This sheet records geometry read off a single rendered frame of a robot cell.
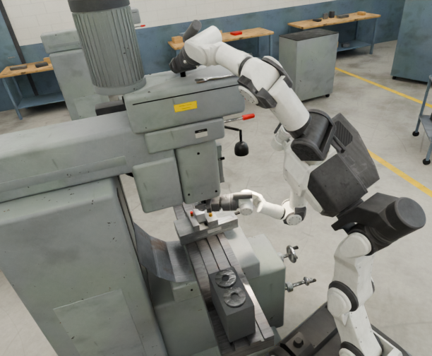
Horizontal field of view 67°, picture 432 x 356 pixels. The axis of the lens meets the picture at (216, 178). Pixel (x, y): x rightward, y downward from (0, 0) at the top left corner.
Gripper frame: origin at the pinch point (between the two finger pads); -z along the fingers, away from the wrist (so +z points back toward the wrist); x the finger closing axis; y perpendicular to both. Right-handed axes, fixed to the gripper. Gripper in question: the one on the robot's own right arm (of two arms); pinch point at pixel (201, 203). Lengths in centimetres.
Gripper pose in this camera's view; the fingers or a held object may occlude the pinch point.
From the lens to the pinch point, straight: 170.4
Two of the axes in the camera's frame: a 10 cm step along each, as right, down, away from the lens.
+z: 9.9, -0.5, -1.1
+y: 1.0, 8.3, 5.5
